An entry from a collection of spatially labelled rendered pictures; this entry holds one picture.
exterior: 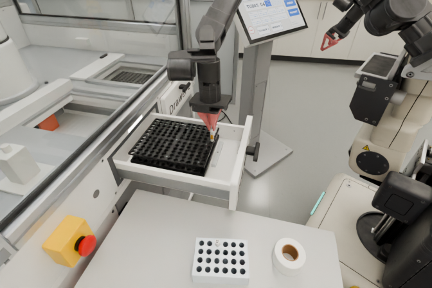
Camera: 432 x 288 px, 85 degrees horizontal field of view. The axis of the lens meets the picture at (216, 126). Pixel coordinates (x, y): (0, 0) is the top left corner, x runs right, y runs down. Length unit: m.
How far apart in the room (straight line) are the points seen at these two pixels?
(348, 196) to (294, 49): 2.61
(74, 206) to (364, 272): 1.12
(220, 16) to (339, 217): 1.13
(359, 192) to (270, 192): 0.54
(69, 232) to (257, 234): 0.43
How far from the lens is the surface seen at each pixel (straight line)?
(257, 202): 1.68
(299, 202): 1.75
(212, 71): 0.57
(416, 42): 0.72
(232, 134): 0.80
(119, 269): 0.68
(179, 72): 0.58
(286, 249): 0.67
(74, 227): 0.59
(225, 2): 0.62
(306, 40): 3.72
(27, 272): 0.61
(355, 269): 1.30
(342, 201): 1.49
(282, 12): 1.59
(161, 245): 0.68
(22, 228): 0.55
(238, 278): 0.60
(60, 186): 0.57
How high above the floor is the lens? 1.36
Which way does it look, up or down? 37 degrees down
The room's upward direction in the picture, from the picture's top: straight up
